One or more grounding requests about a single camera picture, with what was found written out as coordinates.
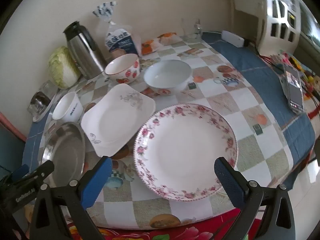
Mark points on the large white bowl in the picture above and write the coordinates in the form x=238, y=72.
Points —
x=167, y=73

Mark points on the smartphone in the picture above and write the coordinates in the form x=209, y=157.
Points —
x=293, y=90

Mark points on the strawberry print bowl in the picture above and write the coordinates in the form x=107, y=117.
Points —
x=122, y=66

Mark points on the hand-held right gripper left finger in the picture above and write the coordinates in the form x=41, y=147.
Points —
x=97, y=182

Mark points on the white power strip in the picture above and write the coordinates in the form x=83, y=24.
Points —
x=232, y=38

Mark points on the glass jar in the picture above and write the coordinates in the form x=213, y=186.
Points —
x=46, y=111

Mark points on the bagged toast bread loaf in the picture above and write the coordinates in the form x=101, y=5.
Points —
x=120, y=42

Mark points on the clear glass pitcher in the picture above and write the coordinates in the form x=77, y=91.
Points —
x=192, y=33

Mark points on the round floral rimmed plate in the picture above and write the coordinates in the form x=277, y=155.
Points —
x=182, y=150

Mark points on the stainless steel basin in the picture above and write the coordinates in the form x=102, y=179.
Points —
x=65, y=160

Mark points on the colourful printed cloth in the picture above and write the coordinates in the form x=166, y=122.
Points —
x=310, y=75

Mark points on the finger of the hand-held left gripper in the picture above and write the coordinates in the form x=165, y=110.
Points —
x=43, y=170
x=20, y=171

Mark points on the small white bowl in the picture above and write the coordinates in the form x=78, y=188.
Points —
x=66, y=107

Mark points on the square white plate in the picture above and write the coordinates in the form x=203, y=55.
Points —
x=112, y=122

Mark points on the checkered tablecloth with blue border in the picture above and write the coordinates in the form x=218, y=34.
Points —
x=250, y=135

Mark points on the napa cabbage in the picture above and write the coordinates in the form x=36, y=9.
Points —
x=61, y=67

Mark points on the blue panel with pink trim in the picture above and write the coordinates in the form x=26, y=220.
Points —
x=10, y=145

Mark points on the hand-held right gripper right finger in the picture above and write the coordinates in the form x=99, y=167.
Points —
x=228, y=182

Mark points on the stainless steel thermos jug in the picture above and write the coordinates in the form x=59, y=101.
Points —
x=82, y=50

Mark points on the white plastic lattice chair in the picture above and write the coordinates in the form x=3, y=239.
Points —
x=266, y=30

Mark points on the clear drinking glass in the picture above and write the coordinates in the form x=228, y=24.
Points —
x=47, y=88
x=32, y=110

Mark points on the red floral blanket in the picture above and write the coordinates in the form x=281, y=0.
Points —
x=175, y=233

